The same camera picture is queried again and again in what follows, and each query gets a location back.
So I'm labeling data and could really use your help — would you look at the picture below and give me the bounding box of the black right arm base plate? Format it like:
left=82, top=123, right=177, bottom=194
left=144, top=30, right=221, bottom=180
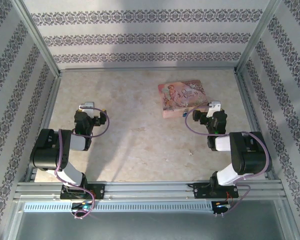
left=193, top=182, right=240, bottom=200

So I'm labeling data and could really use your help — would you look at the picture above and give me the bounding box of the aluminium frame post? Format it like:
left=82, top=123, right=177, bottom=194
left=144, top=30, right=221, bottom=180
left=2, top=199, right=25, bottom=240
left=274, top=199, right=300, bottom=240
left=13, top=0, right=63, bottom=78
left=234, top=0, right=283, bottom=75

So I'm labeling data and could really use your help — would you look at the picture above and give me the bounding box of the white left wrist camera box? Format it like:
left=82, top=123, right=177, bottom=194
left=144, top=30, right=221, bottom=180
left=78, top=101, right=96, bottom=118

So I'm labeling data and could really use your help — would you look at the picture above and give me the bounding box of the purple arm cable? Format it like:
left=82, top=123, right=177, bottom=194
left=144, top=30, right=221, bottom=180
left=54, top=107, right=110, bottom=221
left=184, top=104, right=271, bottom=216

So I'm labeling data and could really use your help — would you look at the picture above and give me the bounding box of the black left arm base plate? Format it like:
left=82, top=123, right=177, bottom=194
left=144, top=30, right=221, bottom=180
left=60, top=183, right=106, bottom=201

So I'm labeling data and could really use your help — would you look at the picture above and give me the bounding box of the grey metal sheet panel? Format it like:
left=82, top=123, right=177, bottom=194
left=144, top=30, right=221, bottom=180
left=14, top=211, right=286, bottom=240

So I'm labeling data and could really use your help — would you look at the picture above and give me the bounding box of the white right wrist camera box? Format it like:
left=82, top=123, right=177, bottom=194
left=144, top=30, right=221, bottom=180
left=206, top=100, right=221, bottom=118

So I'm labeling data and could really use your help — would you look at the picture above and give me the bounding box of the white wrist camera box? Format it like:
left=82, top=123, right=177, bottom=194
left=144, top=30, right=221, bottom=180
left=206, top=100, right=221, bottom=118
left=78, top=101, right=96, bottom=118

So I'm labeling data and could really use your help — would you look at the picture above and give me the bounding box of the slotted grey cable duct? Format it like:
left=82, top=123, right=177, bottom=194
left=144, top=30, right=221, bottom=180
left=23, top=201, right=214, bottom=213

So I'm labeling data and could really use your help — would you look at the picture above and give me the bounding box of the pink storybook tin box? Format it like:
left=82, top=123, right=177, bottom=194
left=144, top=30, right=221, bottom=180
left=157, top=79, right=210, bottom=120

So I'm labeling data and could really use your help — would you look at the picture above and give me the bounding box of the long aluminium mounting rail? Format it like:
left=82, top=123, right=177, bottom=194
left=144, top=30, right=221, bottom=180
left=13, top=181, right=287, bottom=201

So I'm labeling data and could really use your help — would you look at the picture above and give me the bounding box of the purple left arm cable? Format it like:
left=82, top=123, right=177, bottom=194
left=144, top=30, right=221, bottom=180
left=54, top=107, right=110, bottom=221

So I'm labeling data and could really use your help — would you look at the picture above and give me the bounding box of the aluminium table edge rail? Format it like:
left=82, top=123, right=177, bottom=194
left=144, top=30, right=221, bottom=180
left=57, top=66, right=238, bottom=73
left=24, top=72, right=64, bottom=183
left=233, top=69, right=276, bottom=181

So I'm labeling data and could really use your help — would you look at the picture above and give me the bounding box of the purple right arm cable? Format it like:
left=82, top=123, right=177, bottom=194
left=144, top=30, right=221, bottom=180
left=184, top=104, right=271, bottom=216

